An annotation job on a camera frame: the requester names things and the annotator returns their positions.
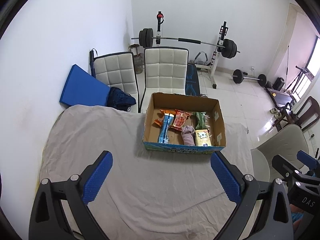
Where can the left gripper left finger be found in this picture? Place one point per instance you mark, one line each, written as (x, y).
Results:
(48, 219)

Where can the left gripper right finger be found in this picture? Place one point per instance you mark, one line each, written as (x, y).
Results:
(274, 217)

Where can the yellow snack pack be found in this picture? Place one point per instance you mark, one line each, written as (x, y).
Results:
(202, 138)

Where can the green snack bag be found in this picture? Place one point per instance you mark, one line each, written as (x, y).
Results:
(200, 120)

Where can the red snack bag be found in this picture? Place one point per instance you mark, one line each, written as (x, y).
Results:
(179, 119)

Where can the blue gold snack bag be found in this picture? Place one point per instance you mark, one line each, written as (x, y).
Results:
(163, 136)

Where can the orange snack bag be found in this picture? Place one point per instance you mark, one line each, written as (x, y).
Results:
(166, 112)

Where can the beige plastic chair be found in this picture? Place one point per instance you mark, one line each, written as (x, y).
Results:
(287, 142)

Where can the dark wooden chair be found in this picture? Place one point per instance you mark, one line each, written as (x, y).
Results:
(305, 117)

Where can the beige table cloth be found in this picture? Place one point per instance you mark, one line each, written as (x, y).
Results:
(147, 194)

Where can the floor barbell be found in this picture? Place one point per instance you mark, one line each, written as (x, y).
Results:
(238, 77)

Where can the blue foam mat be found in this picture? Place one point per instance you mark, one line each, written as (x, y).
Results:
(82, 89)

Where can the brown cardboard box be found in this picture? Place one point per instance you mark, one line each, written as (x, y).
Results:
(214, 122)

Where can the dark blue cloth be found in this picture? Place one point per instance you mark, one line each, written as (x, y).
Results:
(120, 100)

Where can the rack barbell with plates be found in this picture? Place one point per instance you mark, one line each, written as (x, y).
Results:
(228, 49)

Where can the white quilted chair left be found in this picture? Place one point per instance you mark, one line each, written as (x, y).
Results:
(118, 70)

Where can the white quilted chair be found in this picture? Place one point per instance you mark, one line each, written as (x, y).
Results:
(118, 70)
(165, 72)

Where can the black umbrella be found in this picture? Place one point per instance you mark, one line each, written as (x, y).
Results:
(91, 61)

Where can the white quilted chair right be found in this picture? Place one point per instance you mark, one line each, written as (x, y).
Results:
(165, 72)

